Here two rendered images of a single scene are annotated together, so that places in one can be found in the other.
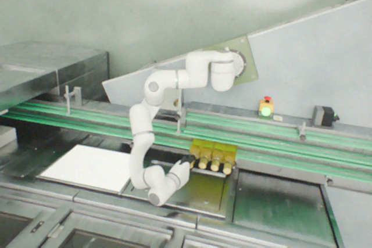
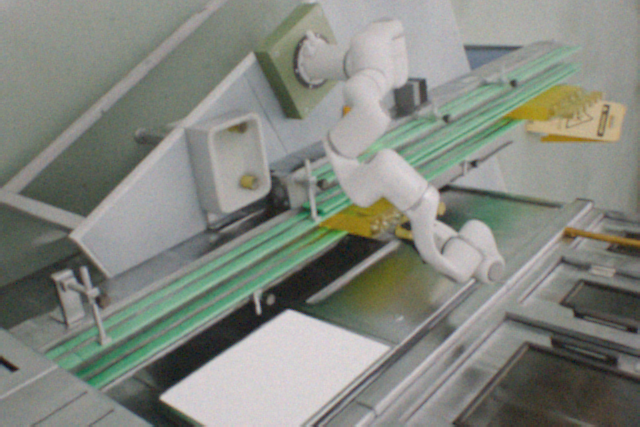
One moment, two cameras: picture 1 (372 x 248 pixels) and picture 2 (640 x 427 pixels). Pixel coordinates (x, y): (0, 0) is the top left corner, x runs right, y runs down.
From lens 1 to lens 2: 150 cm
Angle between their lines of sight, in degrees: 54
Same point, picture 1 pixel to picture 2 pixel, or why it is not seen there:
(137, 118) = (407, 170)
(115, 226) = (467, 372)
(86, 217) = (426, 407)
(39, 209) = not seen: outside the picture
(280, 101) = not seen: hidden behind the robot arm
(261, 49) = not seen: hidden behind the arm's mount
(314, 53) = (375, 7)
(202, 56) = (388, 32)
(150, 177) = (488, 237)
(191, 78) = (387, 76)
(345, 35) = not seen: outside the picture
